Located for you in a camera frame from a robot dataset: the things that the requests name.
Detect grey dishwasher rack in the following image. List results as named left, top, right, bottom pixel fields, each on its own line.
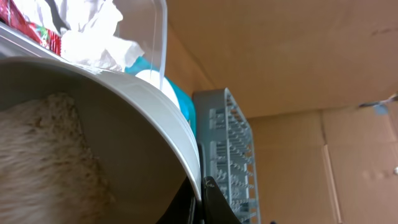
left=193, top=88, right=261, bottom=223

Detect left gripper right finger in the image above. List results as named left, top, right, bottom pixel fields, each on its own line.
left=201, top=176, right=241, bottom=224

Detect grey bowl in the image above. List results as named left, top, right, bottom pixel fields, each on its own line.
left=1, top=57, right=201, bottom=223

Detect red snack wrapper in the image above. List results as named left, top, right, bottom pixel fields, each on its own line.
left=1, top=0, right=61, bottom=55

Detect large white plate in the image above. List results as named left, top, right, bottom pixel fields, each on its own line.
left=136, top=70, right=180, bottom=109

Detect white napkin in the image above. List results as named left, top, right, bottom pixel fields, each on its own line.
left=14, top=0, right=144, bottom=72

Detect teal serving tray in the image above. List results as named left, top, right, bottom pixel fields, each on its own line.
left=125, top=57, right=197, bottom=136

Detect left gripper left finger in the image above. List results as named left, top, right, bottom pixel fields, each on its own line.
left=156, top=178, right=197, bottom=224

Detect clear plastic waste bin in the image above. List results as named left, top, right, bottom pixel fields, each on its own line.
left=1, top=0, right=167, bottom=77

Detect white rice grains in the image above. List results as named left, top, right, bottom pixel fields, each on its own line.
left=1, top=93, right=114, bottom=224

